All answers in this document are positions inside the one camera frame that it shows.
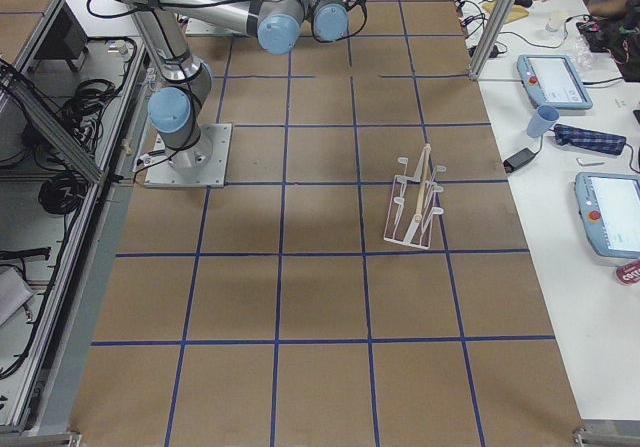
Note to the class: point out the white wire cup rack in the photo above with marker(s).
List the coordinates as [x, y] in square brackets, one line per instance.
[400, 226]

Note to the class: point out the red round tin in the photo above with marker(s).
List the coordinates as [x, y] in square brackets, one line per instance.
[629, 273]

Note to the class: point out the aluminium frame post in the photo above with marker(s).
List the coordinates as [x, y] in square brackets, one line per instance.
[489, 36]

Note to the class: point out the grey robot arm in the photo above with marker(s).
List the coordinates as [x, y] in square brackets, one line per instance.
[174, 109]

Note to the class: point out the black power adapter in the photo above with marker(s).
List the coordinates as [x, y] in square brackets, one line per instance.
[518, 160]

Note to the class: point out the wooden rack dowel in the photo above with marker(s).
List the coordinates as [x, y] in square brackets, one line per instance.
[422, 170]

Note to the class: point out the folded dark blue umbrella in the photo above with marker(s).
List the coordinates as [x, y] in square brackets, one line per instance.
[606, 143]

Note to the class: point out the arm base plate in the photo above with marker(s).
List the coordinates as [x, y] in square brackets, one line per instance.
[201, 28]
[200, 166]

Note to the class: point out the pale blue cup on desk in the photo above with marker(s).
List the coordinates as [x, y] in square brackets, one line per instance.
[544, 118]

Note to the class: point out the blue teach pendant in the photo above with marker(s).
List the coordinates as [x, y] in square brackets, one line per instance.
[609, 209]
[553, 80]

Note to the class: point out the clear plastic cup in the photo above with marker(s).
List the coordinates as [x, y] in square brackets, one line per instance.
[555, 21]

